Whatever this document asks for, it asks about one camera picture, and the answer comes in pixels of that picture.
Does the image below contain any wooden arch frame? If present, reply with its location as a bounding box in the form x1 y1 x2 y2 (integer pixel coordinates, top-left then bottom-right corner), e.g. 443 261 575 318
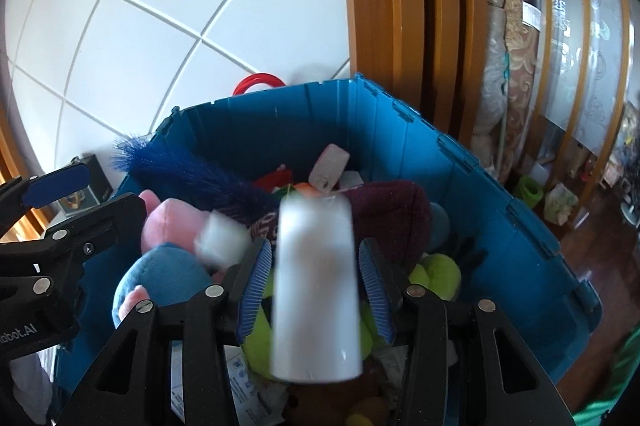
337 0 506 187

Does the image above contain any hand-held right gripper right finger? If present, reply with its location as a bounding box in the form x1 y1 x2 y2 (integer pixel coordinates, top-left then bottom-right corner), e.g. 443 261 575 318
357 238 573 426

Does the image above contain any pink pig plush blue shirt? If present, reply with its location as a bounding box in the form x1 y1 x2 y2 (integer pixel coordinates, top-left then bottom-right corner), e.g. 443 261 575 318
112 190 216 329

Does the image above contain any green monster plush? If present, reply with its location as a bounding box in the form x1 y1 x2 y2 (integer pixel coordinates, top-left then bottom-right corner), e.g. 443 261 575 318
244 252 463 374

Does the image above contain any white bottle green cap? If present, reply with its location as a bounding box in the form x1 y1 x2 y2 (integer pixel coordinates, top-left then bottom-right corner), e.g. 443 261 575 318
270 195 363 382

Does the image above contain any blue feather duster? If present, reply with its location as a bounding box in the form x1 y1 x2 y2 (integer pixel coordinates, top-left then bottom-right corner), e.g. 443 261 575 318
111 133 281 227

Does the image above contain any rolled patterned carpet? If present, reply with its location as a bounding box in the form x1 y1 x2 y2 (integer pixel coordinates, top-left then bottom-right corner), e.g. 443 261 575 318
470 0 543 187

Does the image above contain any red plastic case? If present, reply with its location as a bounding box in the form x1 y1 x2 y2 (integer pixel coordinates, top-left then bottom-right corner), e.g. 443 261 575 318
232 73 286 97

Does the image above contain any blue plastic crate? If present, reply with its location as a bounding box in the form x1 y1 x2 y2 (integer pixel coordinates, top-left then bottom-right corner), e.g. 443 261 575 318
52 73 603 426

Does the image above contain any white blue wet wipes pack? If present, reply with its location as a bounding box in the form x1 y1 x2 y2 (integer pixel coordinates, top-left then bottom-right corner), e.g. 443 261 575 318
170 341 281 426

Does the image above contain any small green object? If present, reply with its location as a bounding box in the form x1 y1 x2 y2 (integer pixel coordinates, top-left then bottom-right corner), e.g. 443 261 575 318
517 176 544 209

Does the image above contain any maroon printed cap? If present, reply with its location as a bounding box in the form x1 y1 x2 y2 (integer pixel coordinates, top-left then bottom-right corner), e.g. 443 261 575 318
250 181 433 271

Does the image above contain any person's green clothing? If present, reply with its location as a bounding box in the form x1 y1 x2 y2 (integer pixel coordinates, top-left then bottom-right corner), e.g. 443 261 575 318
572 326 640 426

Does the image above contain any brown soft toy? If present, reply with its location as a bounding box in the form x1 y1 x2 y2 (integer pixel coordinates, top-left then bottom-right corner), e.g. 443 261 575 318
285 356 391 426

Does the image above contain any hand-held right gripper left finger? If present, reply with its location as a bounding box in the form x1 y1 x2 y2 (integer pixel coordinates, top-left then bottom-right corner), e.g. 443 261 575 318
55 237 273 426

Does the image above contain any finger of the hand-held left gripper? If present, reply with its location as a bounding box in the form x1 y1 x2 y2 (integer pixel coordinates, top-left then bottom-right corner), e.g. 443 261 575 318
0 163 91 237
30 192 148 279

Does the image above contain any frosted glass door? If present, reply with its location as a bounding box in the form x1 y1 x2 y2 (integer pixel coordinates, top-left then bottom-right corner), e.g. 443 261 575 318
510 0 640 157

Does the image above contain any black gift box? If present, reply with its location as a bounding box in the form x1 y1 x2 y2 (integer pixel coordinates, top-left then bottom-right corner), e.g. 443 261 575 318
55 153 113 219

